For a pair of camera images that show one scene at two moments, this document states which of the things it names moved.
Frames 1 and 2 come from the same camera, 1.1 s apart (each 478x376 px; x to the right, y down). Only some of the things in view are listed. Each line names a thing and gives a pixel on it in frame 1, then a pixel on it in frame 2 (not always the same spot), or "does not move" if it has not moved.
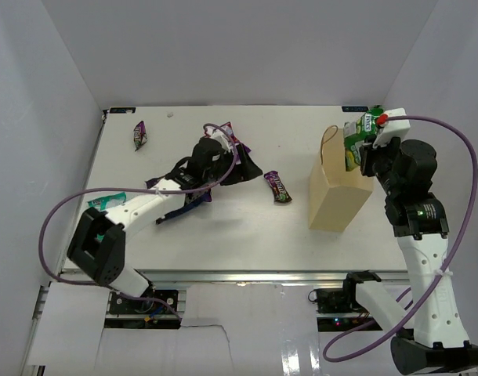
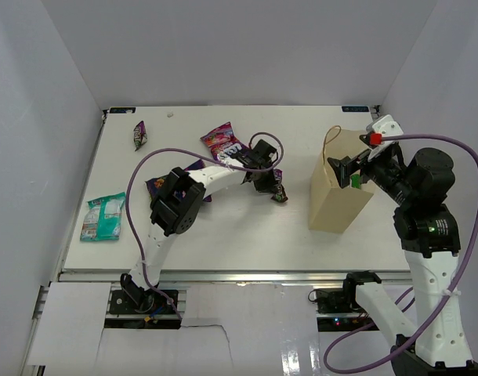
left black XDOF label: (122, 110) does not move
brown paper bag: (335, 194) does not move
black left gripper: (245, 171) -> (268, 186)
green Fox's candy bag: (356, 132) -> (356, 180)
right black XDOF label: (355, 109) does not move
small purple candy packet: (139, 135) does not move
